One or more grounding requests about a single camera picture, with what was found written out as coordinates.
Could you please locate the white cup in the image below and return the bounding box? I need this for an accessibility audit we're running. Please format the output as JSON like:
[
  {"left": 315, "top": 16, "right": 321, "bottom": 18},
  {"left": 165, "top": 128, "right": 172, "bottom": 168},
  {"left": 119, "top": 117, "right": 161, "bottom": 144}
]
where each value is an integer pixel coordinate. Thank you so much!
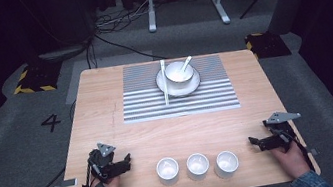
[
  {"left": 211, "top": 148, "right": 242, "bottom": 181},
  {"left": 154, "top": 155, "right": 183, "bottom": 187},
  {"left": 183, "top": 151, "right": 213, "bottom": 183}
]

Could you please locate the person's right hand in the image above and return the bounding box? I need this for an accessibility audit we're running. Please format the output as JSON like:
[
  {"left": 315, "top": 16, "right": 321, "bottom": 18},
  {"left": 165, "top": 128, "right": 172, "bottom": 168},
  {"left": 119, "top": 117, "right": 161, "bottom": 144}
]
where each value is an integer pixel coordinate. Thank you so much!
[{"left": 269, "top": 138, "right": 313, "bottom": 183}]

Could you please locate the white plate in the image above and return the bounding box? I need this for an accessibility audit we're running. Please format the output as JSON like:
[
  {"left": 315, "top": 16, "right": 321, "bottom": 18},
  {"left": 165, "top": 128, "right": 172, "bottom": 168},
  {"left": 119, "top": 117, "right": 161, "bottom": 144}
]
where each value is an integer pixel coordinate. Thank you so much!
[{"left": 154, "top": 63, "right": 204, "bottom": 102}]

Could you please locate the white spoon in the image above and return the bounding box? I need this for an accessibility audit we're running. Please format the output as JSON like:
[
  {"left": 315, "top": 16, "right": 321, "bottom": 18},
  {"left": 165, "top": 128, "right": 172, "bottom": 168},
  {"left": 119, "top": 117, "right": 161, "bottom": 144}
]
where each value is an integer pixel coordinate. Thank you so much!
[{"left": 177, "top": 55, "right": 195, "bottom": 74}]

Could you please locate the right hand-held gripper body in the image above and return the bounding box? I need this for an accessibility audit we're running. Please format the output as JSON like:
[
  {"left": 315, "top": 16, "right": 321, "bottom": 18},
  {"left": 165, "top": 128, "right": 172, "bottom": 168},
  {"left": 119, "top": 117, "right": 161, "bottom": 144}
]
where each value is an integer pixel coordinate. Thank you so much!
[{"left": 260, "top": 108, "right": 308, "bottom": 154}]

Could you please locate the bundle of floor cables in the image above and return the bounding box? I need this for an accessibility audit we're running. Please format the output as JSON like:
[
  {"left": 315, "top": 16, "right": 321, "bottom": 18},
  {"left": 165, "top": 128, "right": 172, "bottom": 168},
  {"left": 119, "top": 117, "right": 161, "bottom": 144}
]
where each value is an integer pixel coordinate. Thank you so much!
[{"left": 91, "top": 0, "right": 158, "bottom": 37}]

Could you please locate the grey metal table bracket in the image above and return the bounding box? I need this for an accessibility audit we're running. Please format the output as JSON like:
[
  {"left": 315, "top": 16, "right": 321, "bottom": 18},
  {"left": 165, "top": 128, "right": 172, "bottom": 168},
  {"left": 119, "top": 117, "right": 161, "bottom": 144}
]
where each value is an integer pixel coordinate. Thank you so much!
[
  {"left": 306, "top": 147, "right": 320, "bottom": 157},
  {"left": 50, "top": 177, "right": 79, "bottom": 187}
]

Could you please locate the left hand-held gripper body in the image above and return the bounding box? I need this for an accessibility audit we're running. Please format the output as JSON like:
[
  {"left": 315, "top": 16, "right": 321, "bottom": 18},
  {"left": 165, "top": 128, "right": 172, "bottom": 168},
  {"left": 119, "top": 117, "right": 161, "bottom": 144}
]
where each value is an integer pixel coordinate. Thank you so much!
[{"left": 85, "top": 139, "right": 129, "bottom": 184}]

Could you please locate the black yellow striped base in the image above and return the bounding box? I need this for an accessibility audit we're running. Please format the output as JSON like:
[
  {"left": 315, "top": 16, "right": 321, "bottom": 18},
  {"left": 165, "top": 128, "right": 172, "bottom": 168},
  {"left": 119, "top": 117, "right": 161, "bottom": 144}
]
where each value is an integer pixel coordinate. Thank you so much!
[
  {"left": 243, "top": 27, "right": 293, "bottom": 63},
  {"left": 8, "top": 59, "right": 67, "bottom": 97}
]

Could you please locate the long black floor cable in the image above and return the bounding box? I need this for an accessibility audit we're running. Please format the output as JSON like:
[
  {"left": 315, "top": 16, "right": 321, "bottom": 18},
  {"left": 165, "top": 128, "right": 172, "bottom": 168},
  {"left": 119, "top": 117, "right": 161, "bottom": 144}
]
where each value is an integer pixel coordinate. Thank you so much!
[{"left": 93, "top": 22, "right": 170, "bottom": 72}]

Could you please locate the white bowl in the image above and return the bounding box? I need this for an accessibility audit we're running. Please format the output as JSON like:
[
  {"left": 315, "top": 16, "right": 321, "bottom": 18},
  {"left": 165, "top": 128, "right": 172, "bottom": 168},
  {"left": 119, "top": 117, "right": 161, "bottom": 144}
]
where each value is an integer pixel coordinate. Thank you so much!
[{"left": 163, "top": 58, "right": 198, "bottom": 91}]

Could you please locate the grey striped placemat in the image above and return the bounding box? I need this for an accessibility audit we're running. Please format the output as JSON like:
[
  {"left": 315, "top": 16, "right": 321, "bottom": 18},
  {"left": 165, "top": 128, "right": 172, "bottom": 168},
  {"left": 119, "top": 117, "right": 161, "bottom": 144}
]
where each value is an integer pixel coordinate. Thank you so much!
[{"left": 115, "top": 49, "right": 242, "bottom": 126}]

